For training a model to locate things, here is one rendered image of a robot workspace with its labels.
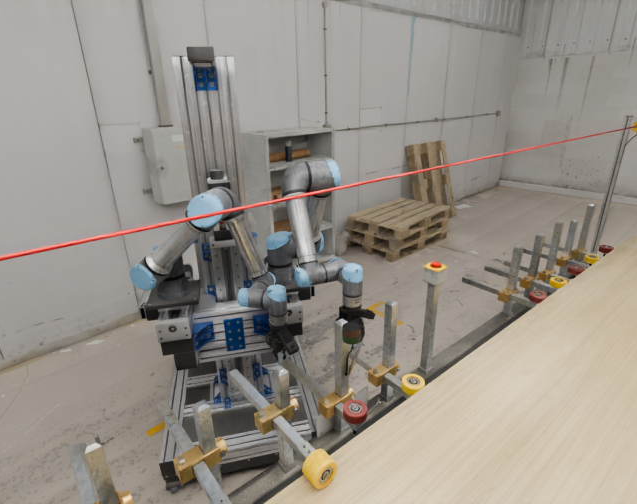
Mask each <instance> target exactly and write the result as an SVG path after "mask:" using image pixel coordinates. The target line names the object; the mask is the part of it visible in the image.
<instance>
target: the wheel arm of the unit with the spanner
mask: <svg viewBox="0 0 637 504"><path fill-rule="evenodd" d="M282 367H284V368H285V369H286V370H287V371H288V372H289V373H290V374H291V375H293V376H294V377H295V378H296V379H297V380H298V381H299V382H301V383H302V384H303V385H304V386H305V387H306V388H307V389H309V390H310V391H311V392H312V393H313V394H314V395H315V396H317V397H318V398H319V399H322V398H324V397H325V396H327V395H329V394H330V392H328V391H327V390H326V389H325V388H324V387H322V386H321V385H320V384H319V383H318V382H316V381H315V380H314V379H313V378H311V377H310V376H309V375H308V374H307V373H305V372H304V371H303V370H302V369H301V368H299V367H298V366H297V365H296V364H295V363H293V362H292V361H291V360H290V359H289V358H287V359H285V360H283V361H282ZM343 406H344V404H343V403H342V402H341V403H339V404H337V405H336V406H335V413H336V414H337V415H338V416H339V417H341V418H342V419H343V420H344V421H345V422H346V423H347V424H348V425H349V426H350V427H351V428H352V429H354V430H355V431H356V430H358V429H359V428H360V427H362V426H363V423H361V424H357V425H355V424H350V423H348V422H347V421H346V420H345V419H344V417H343Z"/></svg>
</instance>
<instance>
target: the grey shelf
mask: <svg viewBox="0 0 637 504"><path fill-rule="evenodd" d="M263 131H264V132H263V133H256V132H257V131H251V132H241V140H242V152H243V163H244V174H245V185H246V196H247V205H251V204H256V203H261V202H266V201H271V200H272V194H271V188H273V187H278V186H281V184H282V179H283V177H284V174H285V172H286V171H287V169H288V168H289V167H290V166H291V165H293V164H294V163H296V162H301V161H303V162H304V161H315V160H324V159H326V160H334V161H335V128H321V127H296V128H285V129H274V130H263ZM285 141H291V146H292V150H297V149H307V148H308V149H309V150H310V156H309V157H302V158H296V159H292V162H286V160H282V161H276V162H269V153H275V152H283V151H285ZM304 142H305V148H304ZM264 154H265V155H264ZM263 156H264V157H263ZM267 156H268V157H267ZM269 189H270V190H269ZM267 195H268V196H267ZM266 198H267V199H266ZM332 204H333V223H332ZM250 211H252V213H253V216H254V219H255V223H256V232H257V236H258V237H257V247H258V250H259V252H260V254H261V256H262V259H263V261H264V256H265V255H267V248H266V245H267V238H268V236H270V235H271V234H272V233H274V224H273V222H277V221H280V220H284V219H288V218H289V216H288V211H287V206H286V202H285V201H283V202H278V203H273V204H268V205H264V206H259V207H254V208H249V209H248V212H250ZM268 226H269V227H268ZM332 227H333V235H332ZM319 230H320V232H321V233H322V235H323V239H324V242H323V243H324V246H323V249H322V251H321V253H319V254H316V255H317V259H318V264H319V263H322V262H324V261H327V260H329V259H332V258H335V191H332V194H331V195H330V196H329V197H328V198H327V200H326V204H325V208H324V212H323V216H322V220H321V224H320V228H319ZM272 231H273V232H272Z"/></svg>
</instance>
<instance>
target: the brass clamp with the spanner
mask: <svg viewBox="0 0 637 504"><path fill-rule="evenodd" d="M325 398H327V399H328V401H329V403H328V404H327V405H324V404H323V400H324V399H325ZM353 399H355V393H354V391H353V389H352V388H351V387H349V389H348V394H346V395H345V396H343V397H340V396H339V395H338V394H336V393H335V391H333V392H332V393H330V394H329V395H327V396H325V397H324V398H322V399H320V400H319V401H318V411H319V412H320V413H321V414H322V415H323V416H324V417H325V418H326V419H329V418H330V417H332V416H333V415H335V414H336V413H335V406H336V405H337V404H339V403H341V402H342V403H343V404H345V403H346V402H347V401H349V400H353Z"/></svg>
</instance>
